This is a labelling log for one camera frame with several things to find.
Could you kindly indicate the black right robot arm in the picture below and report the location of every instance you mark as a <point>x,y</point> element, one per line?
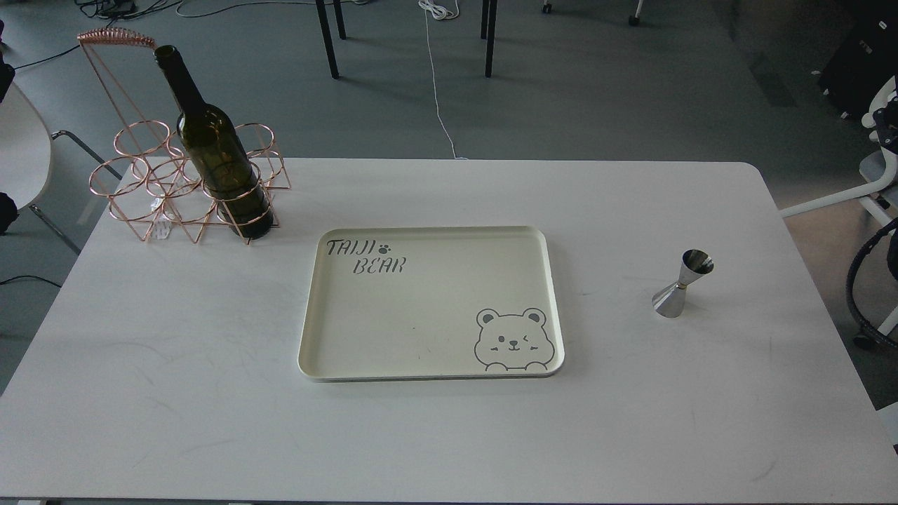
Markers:
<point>871,264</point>

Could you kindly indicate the cream bear serving tray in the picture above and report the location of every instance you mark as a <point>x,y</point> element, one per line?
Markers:
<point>431,303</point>

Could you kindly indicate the black table legs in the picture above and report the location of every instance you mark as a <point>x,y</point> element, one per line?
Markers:
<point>488,19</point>

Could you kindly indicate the white office chair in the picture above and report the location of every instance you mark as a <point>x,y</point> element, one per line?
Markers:
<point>879,189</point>

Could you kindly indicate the black equipment case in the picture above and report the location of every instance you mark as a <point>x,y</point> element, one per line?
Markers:
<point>861,65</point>

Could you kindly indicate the dark green wine bottle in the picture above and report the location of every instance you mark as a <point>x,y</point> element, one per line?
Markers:
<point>216,152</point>

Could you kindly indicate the silver steel jigger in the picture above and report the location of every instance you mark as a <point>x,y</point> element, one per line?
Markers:
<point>670,301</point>

